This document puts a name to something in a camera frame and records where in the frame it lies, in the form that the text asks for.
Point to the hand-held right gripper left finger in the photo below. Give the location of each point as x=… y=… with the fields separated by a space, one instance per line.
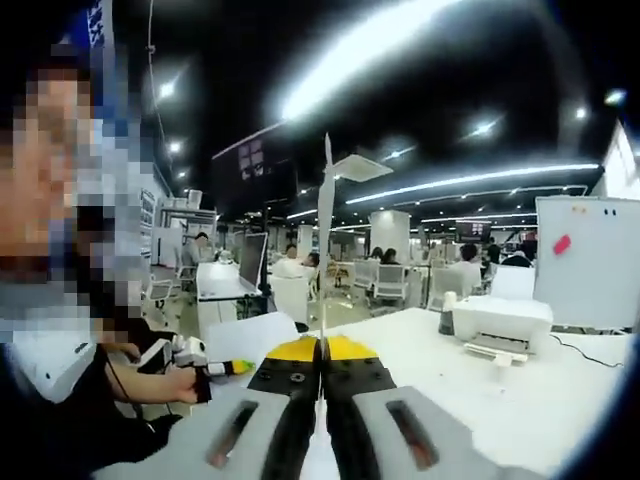
x=280 y=400

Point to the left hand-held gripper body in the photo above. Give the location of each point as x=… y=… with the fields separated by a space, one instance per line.
x=190 y=350

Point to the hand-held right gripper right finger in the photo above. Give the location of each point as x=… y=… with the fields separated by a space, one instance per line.
x=360 y=400

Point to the person's left hand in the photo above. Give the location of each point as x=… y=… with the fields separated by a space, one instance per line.
x=184 y=387

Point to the white office desk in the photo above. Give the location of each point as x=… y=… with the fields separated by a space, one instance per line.
x=220 y=290

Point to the white table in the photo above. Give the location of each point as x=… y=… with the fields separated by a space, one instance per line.
x=425 y=360

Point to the dark computer monitor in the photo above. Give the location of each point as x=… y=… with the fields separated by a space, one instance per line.
x=253 y=262

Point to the white mesh office chair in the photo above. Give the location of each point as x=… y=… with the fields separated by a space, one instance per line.
x=389 y=281

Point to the white storage shelf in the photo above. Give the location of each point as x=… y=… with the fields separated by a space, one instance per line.
x=185 y=225

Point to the white chest-worn device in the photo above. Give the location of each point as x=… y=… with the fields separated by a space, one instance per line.
x=50 y=370

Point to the white printer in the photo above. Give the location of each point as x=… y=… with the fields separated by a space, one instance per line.
x=500 y=315

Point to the white square pillar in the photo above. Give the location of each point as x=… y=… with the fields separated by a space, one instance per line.
x=390 y=230

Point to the large dark hanging screen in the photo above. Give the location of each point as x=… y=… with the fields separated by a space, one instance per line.
x=252 y=165

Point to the round ceiling spotlight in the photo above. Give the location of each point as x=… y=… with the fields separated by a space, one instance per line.
x=400 y=152
x=166 y=89
x=482 y=129
x=174 y=146
x=580 y=112

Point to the small hanging screen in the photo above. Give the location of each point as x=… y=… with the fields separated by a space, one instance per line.
x=473 y=229

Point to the ceiling air conditioner unit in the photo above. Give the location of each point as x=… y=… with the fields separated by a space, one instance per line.
x=357 y=167

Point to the curved ceiling light strip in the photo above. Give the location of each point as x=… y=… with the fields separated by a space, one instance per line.
x=470 y=181

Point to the red whiteboard eraser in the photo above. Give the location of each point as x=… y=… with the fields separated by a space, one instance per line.
x=562 y=244

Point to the white whiteboard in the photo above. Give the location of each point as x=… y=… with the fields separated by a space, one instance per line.
x=590 y=270

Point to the wide ceiling light bar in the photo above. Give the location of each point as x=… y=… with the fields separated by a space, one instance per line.
x=370 y=55

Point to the framed wall poster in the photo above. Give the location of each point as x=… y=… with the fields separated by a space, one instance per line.
x=147 y=220

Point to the blue wall banner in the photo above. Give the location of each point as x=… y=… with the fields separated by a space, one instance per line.
x=100 y=45

